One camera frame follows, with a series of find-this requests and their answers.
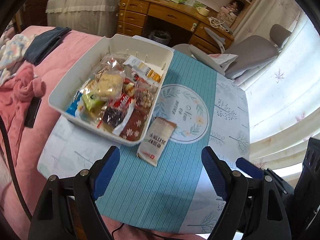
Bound blue snack packet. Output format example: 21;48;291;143
66;92;86;119

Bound beige soda cracker packet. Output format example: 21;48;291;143
137;117;177;167

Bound dark red snack packet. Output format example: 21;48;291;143
112;106;148;141

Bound green snack packet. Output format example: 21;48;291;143
81;92;104;111

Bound yellow puffed rice cake packet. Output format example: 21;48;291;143
94;73;125;101

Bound nut mix clear packet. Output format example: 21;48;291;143
135;88;153;109

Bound orange oats bar packet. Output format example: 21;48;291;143
123;55;161;83

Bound dark prune clear packet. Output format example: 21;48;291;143
102;106;127;128

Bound red and white candy packet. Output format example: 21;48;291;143
113;93;133;111

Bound teal floral tablecloth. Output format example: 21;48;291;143
37;51;250;234

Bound white curtain with flowers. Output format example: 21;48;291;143
235;0;319;186

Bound pink bed quilt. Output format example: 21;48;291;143
0;25;211;240

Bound white plastic storage bin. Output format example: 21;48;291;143
48;34;174;147

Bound white and pink paper bag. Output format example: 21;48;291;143
208;54;238;71

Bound grey office chair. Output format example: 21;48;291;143
173;24;292;80

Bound pink crumpled clothing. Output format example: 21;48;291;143
0;64;46;165

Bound wooden desk with drawers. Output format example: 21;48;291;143
117;0;234;54

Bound trash bin with bag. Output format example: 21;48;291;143
148;30;171;45

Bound dark blue folded cloth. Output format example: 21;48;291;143
24;27;71;66

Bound white lace fabric cover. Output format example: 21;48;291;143
46;0;120;37

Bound black cable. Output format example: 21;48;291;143
0;114;33;221

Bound white cables on desk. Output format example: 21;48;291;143
207;16;231;33

